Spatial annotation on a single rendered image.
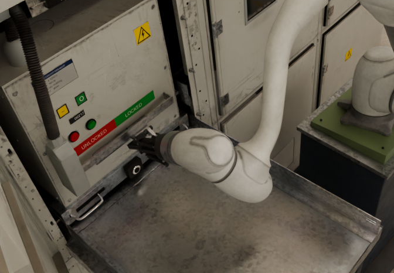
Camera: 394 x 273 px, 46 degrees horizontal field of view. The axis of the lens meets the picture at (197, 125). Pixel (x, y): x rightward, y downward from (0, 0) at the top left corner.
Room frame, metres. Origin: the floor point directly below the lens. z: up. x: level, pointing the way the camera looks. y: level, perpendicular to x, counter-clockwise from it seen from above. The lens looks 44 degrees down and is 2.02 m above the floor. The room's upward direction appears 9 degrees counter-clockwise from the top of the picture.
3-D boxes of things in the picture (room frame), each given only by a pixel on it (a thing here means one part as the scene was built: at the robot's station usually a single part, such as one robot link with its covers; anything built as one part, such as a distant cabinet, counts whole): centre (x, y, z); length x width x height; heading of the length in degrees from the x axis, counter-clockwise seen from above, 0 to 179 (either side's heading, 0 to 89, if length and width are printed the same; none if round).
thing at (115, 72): (1.03, 0.24, 1.15); 0.48 x 0.01 x 0.48; 131
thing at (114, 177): (1.04, 0.25, 0.89); 0.54 x 0.05 x 0.06; 131
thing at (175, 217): (0.74, -0.01, 0.82); 0.68 x 0.62 x 0.06; 41
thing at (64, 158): (0.84, 0.35, 1.14); 0.08 x 0.05 x 0.17; 41
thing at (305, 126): (1.19, -0.63, 0.74); 0.38 x 0.37 x 0.02; 128
